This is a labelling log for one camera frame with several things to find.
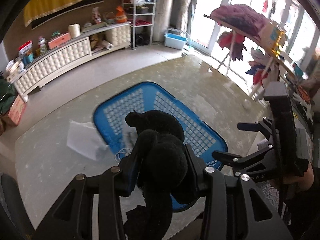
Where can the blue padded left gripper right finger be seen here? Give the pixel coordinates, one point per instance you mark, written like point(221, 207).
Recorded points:
point(194, 178)

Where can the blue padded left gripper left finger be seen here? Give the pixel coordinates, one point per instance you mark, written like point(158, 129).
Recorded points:
point(130, 172)

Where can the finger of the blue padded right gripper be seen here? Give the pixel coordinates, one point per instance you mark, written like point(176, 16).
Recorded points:
point(225, 157)
point(250, 127)

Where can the black plush cloth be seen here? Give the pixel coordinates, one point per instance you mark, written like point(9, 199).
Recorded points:
point(163, 166)

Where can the white foam pillow block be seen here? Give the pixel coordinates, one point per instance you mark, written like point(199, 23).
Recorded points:
point(84, 139)

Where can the blue plastic laundry basket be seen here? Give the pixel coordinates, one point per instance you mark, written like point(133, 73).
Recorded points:
point(147, 105)

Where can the person's right hand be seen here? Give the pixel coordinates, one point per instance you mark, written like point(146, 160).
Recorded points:
point(297, 184)

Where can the wooden drying rack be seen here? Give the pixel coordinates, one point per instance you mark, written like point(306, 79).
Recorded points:
point(267, 60)

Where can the red hanging garment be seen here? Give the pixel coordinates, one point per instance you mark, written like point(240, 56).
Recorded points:
point(225, 41)

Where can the pink clothes pile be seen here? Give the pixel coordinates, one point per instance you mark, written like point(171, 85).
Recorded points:
point(242, 17)

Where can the light blue storage bin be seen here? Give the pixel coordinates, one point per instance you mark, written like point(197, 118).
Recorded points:
point(175, 39)

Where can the orange printed cardboard box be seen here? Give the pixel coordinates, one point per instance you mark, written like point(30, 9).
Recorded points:
point(14, 114)

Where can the paper towel roll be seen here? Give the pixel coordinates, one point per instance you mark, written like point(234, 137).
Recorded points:
point(107, 45)

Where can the white tufted TV cabinet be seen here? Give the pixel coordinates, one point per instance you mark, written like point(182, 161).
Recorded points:
point(72, 54)

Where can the green plastic bag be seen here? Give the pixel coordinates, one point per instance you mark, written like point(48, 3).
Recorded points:
point(8, 95)

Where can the pink storage box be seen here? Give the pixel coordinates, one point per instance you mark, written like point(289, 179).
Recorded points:
point(59, 40)

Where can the patterned beige curtain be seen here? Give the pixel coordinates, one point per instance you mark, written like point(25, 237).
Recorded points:
point(179, 14)

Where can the white plastic jug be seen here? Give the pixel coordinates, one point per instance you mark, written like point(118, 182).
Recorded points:
point(74, 30)

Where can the orange bag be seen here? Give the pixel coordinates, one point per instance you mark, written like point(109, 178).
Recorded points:
point(120, 15)

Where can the white metal shelf rack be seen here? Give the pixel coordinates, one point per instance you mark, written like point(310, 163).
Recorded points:
point(141, 16)

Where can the silver standing air conditioner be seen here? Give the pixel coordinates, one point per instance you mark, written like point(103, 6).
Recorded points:
point(162, 19)

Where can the black wall television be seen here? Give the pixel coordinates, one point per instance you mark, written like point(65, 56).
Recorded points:
point(43, 19)

